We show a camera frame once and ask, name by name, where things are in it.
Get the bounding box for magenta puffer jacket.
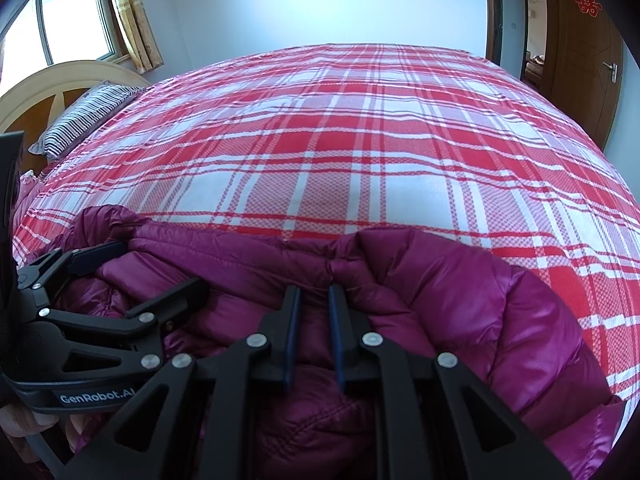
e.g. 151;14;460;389
12;205;626;480

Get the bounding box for striped pillow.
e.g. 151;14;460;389
29;83;148;162

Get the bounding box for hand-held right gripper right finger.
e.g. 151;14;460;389
327;284;573;480

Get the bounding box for brown door frame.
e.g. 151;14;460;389
482;0;505;67

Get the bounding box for window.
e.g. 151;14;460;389
0;0;128;78

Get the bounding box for person's left hand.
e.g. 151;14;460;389
0;402;58;458

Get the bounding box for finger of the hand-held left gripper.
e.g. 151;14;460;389
37;277;211;377
15;241;128;306

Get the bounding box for brown wooden door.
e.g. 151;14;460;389
541;0;626;156

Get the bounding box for wooden bed headboard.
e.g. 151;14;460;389
0;60;153;176

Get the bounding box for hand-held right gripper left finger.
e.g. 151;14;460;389
60;285;303;480

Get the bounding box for yellow curtain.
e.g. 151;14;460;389
107;0;165;73

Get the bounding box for red plaid bed sheet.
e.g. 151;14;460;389
10;42;640;401

